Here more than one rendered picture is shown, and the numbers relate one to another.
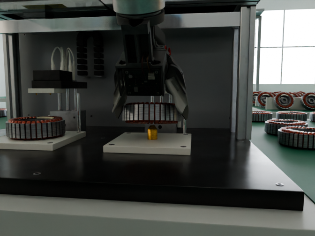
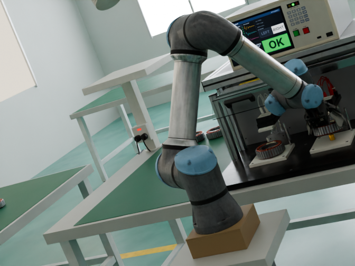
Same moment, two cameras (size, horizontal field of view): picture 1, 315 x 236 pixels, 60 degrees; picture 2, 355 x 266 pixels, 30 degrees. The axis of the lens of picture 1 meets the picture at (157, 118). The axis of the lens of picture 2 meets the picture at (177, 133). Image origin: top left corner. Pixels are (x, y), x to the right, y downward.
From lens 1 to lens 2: 1.98 m
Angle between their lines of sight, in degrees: 20
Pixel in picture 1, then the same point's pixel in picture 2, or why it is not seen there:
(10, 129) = (261, 154)
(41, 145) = (280, 158)
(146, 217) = (333, 172)
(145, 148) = (329, 147)
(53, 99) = not seen: hidden behind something
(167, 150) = (339, 145)
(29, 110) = (245, 135)
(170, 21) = (323, 69)
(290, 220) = not seen: outside the picture
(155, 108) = (328, 127)
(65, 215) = (308, 178)
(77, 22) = not seen: hidden behind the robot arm
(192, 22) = (336, 66)
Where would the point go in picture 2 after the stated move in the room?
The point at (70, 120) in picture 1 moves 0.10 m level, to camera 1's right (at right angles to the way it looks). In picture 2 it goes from (281, 138) to (305, 130)
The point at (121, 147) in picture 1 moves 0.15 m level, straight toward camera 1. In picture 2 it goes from (318, 149) to (321, 162)
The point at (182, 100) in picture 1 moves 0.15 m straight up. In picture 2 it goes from (340, 119) to (327, 80)
